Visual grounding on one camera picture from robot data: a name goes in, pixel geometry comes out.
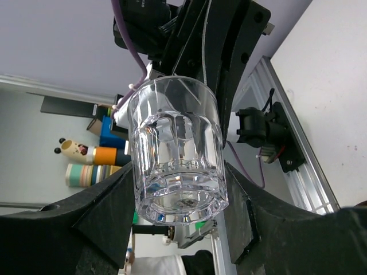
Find clear shot glass front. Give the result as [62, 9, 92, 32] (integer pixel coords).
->
[127, 76, 229, 225]

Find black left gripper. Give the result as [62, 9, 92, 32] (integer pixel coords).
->
[149, 1, 271, 140]

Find aluminium rail frame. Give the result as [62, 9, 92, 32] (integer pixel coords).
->
[224, 57, 341, 274]

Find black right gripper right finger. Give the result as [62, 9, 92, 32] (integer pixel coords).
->
[224, 163, 366, 274]

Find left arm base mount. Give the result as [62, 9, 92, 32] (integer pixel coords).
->
[235, 88, 306, 173]

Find orange navy tube toy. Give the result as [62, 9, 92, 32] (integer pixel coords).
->
[54, 138, 131, 167]

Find colourful stacked cups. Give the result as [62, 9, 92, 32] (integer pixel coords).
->
[65, 164, 122, 188]

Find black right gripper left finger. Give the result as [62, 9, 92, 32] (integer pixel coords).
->
[1, 164, 135, 274]

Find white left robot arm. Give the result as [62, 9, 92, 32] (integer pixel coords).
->
[112, 1, 271, 138]

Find blue box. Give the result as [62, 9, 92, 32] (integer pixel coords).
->
[99, 116, 128, 149]

